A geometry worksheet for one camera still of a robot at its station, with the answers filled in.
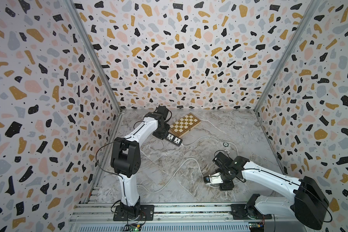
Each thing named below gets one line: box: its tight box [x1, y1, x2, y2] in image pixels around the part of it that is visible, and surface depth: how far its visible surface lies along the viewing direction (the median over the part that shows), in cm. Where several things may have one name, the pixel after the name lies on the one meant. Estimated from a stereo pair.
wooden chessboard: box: [169, 112, 202, 138], surface depth 112 cm
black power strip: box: [164, 132, 183, 147], surface depth 92 cm
